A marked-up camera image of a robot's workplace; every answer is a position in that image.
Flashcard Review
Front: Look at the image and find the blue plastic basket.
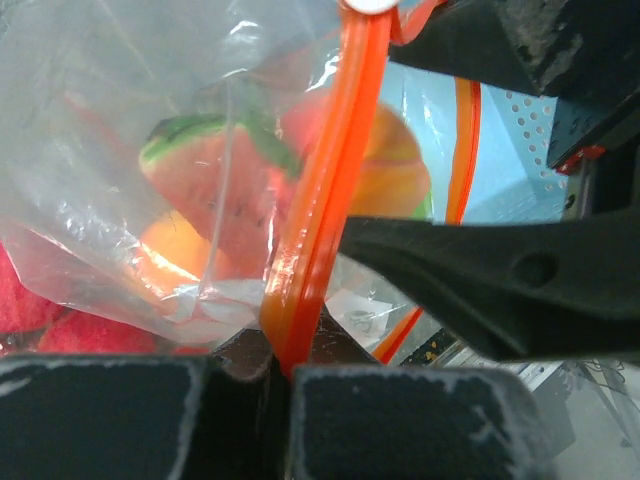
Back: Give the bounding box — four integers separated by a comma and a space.
381, 63, 568, 224

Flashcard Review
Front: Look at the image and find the peach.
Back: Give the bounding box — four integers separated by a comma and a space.
280, 92, 431, 219

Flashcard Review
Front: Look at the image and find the green fruit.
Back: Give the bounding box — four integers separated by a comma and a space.
411, 191, 433, 221

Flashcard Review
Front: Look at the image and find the orange fruit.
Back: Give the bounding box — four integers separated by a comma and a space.
129, 210, 232, 303

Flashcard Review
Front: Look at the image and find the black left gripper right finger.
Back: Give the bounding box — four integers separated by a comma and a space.
284, 304, 561, 480

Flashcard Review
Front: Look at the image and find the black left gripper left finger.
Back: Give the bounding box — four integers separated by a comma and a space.
1, 330, 280, 479

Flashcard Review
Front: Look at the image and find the red apple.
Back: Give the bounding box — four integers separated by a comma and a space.
37, 311, 156, 354
1, 247, 64, 334

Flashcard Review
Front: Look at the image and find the aluminium rail frame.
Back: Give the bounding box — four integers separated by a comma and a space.
399, 319, 640, 451

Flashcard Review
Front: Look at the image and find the clear zip top bag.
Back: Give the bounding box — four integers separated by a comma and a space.
1, 1, 481, 365

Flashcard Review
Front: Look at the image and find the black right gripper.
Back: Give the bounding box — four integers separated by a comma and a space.
390, 1, 639, 220

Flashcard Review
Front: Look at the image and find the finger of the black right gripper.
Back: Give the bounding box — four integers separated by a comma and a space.
339, 209, 639, 363

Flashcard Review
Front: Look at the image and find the watermelon slice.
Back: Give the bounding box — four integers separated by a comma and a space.
138, 114, 301, 265

